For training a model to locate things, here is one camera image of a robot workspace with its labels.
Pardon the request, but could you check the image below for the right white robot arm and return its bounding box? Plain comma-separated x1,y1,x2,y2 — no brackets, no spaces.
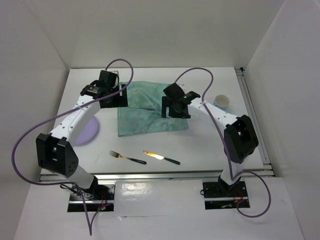
161,83,259,196

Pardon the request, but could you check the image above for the lilac plastic plate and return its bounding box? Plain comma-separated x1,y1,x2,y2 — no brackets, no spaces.
75,116,100,146

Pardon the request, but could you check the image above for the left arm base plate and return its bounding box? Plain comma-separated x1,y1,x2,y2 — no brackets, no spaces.
61,182,116,213

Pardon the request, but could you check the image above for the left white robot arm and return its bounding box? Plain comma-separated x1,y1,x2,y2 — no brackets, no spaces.
36,70,128,200

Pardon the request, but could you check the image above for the gold fork green handle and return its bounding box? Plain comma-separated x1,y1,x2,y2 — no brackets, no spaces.
109,150,147,165

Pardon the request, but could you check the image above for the right side aluminium rail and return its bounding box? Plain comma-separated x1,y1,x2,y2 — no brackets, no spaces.
234,67,273,170

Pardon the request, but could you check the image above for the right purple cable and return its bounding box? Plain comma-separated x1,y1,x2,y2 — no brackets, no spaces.
174,67,272,218

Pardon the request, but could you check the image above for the gold knife green handle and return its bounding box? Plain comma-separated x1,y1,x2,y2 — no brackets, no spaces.
143,150,181,165

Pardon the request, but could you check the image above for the light blue mug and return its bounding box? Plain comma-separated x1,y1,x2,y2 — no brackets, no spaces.
213,94,230,111

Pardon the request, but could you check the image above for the aluminium rail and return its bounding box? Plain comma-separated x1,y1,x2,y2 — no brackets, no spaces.
39,165,275,182
234,67,273,170

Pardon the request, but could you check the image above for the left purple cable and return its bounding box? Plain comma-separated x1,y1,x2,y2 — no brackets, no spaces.
11,58,134,236

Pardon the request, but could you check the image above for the purple cable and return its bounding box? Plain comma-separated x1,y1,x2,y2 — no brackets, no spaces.
11,58,134,236
174,67,272,218

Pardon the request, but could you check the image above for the front aluminium rail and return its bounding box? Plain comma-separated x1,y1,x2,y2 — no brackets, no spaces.
39,165,275,182

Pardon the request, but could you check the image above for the teal patterned cloth napkin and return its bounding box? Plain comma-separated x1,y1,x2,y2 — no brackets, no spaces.
117,81,189,137

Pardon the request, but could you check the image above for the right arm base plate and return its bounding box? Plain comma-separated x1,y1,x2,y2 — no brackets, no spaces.
200,181,250,210

